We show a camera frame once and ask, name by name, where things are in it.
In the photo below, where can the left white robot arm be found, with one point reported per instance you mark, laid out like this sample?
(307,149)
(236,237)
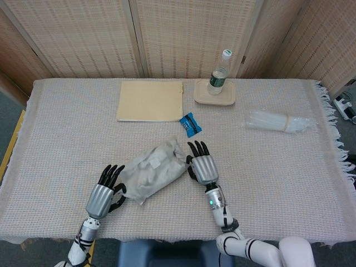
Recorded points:
(83,239)

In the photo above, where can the white device on floor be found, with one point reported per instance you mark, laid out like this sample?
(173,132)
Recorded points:
(343,107)

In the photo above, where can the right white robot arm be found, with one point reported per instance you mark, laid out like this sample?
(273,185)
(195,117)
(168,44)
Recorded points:
(236,242)

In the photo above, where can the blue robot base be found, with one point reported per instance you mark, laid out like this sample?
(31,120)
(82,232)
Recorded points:
(167,254)

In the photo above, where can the beige square tray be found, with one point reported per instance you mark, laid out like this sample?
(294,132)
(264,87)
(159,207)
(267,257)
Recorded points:
(228,94)

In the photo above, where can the clear plastic sleeve bundle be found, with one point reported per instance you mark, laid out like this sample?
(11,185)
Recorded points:
(272,121)

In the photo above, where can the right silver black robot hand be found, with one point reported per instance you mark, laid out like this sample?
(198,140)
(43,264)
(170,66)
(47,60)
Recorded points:
(204,169)

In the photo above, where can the blue snack packet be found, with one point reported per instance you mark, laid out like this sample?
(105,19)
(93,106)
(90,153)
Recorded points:
(190,125)

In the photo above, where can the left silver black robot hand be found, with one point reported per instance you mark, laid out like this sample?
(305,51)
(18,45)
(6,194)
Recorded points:
(98,198)

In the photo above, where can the translucent plastic bag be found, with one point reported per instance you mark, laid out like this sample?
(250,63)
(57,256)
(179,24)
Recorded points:
(155,172)

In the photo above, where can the clear green-label water bottle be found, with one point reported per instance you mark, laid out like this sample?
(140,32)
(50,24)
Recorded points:
(218,79)

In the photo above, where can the woven beige tablecloth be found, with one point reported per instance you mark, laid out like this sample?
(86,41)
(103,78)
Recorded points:
(264,180)

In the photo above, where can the woven folding screen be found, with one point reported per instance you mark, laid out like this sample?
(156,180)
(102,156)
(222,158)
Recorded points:
(83,36)

